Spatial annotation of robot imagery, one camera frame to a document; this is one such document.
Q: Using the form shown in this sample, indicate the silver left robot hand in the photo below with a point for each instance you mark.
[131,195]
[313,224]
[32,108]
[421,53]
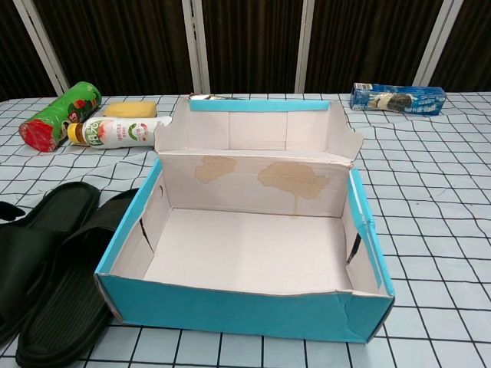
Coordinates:
[9,212]

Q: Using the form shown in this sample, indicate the black folding screen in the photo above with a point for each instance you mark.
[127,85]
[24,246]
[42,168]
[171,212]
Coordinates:
[115,38]

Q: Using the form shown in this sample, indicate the blue snack wrapper package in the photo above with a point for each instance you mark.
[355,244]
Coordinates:
[399,99]

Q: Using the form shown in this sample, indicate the red silver snack packet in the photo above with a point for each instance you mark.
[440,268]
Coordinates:
[207,97]

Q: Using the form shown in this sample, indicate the light blue shoe box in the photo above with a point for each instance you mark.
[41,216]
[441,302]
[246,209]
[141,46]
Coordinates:
[230,306]

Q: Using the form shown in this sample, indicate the yellow sponge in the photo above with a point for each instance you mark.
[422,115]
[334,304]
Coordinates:
[130,109]

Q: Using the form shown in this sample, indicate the black slipper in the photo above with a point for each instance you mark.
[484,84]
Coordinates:
[57,326]
[23,249]

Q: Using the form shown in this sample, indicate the checked tablecloth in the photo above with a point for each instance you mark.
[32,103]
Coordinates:
[429,191]

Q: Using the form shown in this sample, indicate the green chips can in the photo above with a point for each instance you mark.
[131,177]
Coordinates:
[57,117]

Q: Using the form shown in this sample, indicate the white drink bottle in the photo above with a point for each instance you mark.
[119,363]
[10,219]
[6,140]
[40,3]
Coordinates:
[122,132]

